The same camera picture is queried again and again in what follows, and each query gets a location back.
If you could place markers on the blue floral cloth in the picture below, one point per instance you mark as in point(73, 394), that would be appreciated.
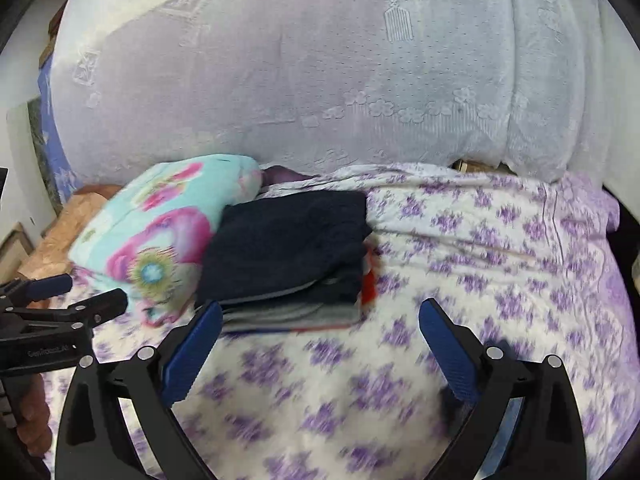
point(52, 150)

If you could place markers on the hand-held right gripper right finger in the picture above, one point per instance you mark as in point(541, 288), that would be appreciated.
point(450, 355)

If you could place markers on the person's left hand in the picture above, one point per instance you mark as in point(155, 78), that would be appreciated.
point(35, 410)

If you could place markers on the dark navy pants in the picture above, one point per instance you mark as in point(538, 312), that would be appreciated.
point(290, 240)

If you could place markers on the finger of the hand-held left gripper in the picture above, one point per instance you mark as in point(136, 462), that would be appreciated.
point(100, 305)
point(52, 285)

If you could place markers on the turquoise pink floral quilt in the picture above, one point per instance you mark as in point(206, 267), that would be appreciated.
point(165, 220)

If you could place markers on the grey folded garment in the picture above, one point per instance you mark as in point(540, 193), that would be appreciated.
point(300, 315)

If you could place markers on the brown patterned pillow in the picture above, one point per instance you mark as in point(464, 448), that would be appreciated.
point(70, 230)

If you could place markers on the purple floral bed sheet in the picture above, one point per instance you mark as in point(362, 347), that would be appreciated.
point(500, 285)

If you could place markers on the white lace mosquito net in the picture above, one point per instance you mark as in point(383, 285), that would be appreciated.
point(300, 60)

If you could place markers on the red folded garment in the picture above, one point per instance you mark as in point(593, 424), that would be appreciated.
point(369, 280)

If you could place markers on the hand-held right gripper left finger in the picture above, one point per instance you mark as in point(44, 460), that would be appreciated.
point(195, 355)

